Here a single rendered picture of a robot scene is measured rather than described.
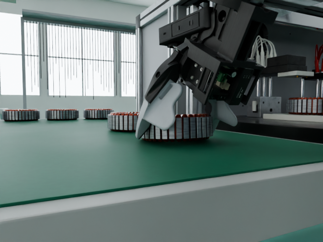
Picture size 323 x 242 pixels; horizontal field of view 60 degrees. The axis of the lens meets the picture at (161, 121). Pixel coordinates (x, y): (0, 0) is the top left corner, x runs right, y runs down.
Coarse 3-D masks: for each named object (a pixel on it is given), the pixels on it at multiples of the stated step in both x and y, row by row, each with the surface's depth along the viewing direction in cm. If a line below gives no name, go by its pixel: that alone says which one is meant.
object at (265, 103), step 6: (258, 102) 73; (264, 102) 73; (270, 102) 74; (276, 102) 75; (258, 108) 73; (264, 108) 73; (270, 108) 74; (276, 108) 75; (252, 114) 75; (258, 114) 73
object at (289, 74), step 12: (276, 60) 68; (288, 60) 65; (300, 60) 67; (264, 72) 71; (276, 72) 68; (288, 72) 65; (300, 72) 64; (312, 72) 66; (264, 84) 75; (264, 96) 75
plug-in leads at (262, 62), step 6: (258, 36) 74; (258, 42) 75; (264, 42) 76; (270, 42) 75; (252, 48) 77; (252, 54) 77; (258, 54) 75; (270, 54) 73; (258, 60) 75; (264, 60) 72; (264, 66) 72
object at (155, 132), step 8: (176, 120) 37; (184, 120) 37; (192, 120) 37; (200, 120) 38; (208, 120) 39; (152, 128) 38; (176, 128) 37; (184, 128) 37; (192, 128) 37; (200, 128) 38; (208, 128) 39; (144, 136) 39; (152, 136) 38; (160, 136) 37; (168, 136) 37; (176, 136) 37; (184, 136) 37; (192, 136) 37; (200, 136) 38; (208, 136) 39
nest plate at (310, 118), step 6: (264, 114) 66; (270, 114) 64; (276, 114) 63; (282, 114) 62; (288, 114) 62; (294, 114) 62; (300, 114) 62; (312, 114) 62; (288, 120) 60; (294, 120) 59; (300, 120) 57; (306, 120) 56; (312, 120) 55; (318, 120) 54
